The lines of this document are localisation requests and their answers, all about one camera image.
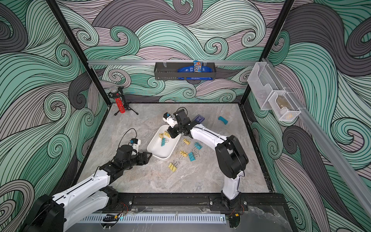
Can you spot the blue playing card box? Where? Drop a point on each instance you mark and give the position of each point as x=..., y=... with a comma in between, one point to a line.
x=199, y=119

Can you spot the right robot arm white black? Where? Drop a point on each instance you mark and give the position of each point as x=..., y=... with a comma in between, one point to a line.
x=231, y=157

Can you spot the black vertical frame post right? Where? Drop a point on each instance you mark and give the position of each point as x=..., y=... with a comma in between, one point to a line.
x=275, y=15

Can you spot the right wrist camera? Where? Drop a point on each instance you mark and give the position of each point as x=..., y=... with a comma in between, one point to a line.
x=166, y=116

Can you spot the white slotted cable duct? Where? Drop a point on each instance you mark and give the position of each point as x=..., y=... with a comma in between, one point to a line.
x=174, y=218

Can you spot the teal tape dispenser piece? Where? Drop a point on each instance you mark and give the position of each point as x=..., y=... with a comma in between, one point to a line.
x=223, y=120

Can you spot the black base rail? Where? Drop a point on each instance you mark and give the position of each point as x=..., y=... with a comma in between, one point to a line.
x=211, y=201

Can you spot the aluminium rail wall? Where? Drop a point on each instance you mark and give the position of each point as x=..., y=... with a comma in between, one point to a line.
x=359, y=189
x=153, y=62

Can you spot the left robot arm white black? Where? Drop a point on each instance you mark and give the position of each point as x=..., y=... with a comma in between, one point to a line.
x=61, y=211

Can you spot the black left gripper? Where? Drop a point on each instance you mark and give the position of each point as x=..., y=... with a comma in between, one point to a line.
x=145, y=160

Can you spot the black vertical frame post left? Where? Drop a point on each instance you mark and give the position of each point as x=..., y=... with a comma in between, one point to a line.
x=77, y=48

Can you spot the aluminium rail right wall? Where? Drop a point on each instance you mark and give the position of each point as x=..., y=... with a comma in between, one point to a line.
x=359, y=189

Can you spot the blue package in basket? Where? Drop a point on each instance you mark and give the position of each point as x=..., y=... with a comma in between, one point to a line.
x=197, y=67

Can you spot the clear plastic wall bin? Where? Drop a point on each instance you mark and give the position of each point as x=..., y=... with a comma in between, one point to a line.
x=271, y=94

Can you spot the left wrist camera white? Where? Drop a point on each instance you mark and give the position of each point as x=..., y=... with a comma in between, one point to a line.
x=135, y=143

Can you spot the aluminium rail back wall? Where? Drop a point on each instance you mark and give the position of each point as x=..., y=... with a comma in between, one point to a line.
x=153, y=62

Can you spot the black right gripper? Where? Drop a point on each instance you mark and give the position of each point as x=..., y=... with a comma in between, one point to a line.
x=176, y=131

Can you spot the white plastic storage box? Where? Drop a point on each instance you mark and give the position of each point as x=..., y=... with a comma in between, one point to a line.
x=160, y=150

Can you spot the black microphone tripod stand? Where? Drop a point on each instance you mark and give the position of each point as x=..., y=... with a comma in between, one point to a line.
x=117, y=94

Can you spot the teal binder clip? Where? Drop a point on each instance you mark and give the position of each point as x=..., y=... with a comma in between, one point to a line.
x=198, y=146
x=193, y=155
x=164, y=141

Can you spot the yellow binder clip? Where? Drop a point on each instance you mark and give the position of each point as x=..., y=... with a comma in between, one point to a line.
x=173, y=165
x=183, y=153
x=165, y=134
x=186, y=141

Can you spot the black wall basket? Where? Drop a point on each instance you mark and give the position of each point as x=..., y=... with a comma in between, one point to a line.
x=169, y=71

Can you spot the black vertical frame post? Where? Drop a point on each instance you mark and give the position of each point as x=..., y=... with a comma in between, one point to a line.
x=275, y=15
x=77, y=48

